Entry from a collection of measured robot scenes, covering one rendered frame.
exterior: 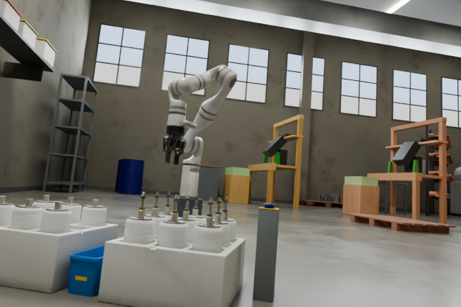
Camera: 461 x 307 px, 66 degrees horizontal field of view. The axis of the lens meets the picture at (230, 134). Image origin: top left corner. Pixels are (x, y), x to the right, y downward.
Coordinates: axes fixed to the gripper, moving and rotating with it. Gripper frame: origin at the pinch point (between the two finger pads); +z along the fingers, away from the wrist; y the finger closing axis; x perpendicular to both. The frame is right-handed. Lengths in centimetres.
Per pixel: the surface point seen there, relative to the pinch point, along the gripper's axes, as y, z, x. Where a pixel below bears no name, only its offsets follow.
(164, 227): 26.6, 22.3, 15.1
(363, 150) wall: -1016, -117, 68
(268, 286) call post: 2, 41, 44
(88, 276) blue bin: 31, 40, -8
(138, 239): 27.7, 26.9, 6.9
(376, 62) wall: -1041, -403, 98
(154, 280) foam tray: 30, 37, 15
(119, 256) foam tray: 31.9, 32.0, 3.3
